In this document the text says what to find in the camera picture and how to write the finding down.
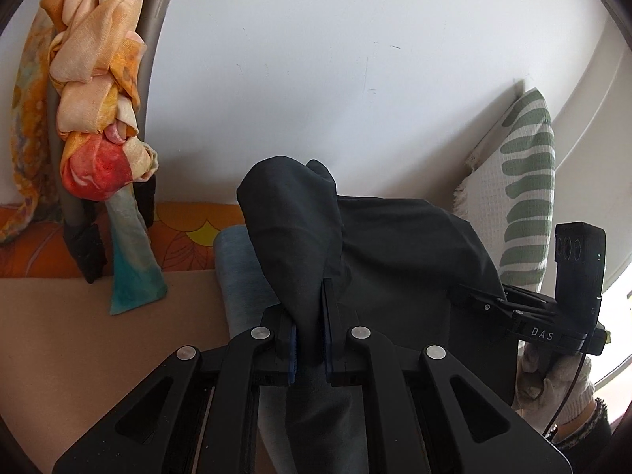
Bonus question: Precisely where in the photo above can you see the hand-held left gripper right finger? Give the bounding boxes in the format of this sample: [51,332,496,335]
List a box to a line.
[320,278,572,474]

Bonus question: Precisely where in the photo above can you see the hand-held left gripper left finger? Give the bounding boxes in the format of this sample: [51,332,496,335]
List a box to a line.
[52,306,299,474]

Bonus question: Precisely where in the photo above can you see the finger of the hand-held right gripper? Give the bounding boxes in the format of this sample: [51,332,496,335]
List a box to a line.
[451,281,559,321]
[488,312,533,350]

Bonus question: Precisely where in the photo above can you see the black pants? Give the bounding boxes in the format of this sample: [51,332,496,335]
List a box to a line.
[236,155,520,474]

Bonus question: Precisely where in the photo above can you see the person's right hand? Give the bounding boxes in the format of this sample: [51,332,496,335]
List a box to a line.
[512,343,599,436]

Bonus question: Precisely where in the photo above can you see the light blue jeans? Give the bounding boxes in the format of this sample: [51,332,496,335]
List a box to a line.
[213,224,299,470]

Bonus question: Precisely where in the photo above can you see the white pillow green pattern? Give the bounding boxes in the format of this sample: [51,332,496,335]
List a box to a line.
[451,86,558,290]

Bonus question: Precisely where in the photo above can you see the orange floral blanket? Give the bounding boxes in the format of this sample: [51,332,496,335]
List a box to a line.
[0,201,248,278]

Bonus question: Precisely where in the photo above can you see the tan mat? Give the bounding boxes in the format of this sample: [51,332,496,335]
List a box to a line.
[0,265,280,474]

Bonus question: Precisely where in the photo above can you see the orange tie-dye scarf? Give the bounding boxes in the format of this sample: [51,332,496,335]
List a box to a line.
[9,0,169,318]

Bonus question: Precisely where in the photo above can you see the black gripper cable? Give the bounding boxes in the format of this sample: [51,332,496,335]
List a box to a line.
[542,296,610,438]

